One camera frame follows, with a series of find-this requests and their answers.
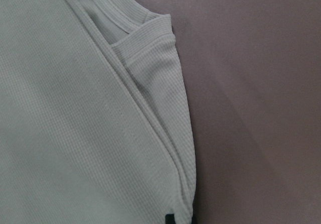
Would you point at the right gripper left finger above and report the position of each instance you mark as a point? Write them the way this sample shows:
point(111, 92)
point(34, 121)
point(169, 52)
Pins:
point(170, 219)

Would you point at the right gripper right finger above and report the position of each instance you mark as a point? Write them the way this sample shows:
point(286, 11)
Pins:
point(194, 220)

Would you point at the olive green long-sleeve shirt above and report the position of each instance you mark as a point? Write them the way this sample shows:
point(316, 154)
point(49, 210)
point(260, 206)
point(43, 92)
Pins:
point(95, 122)

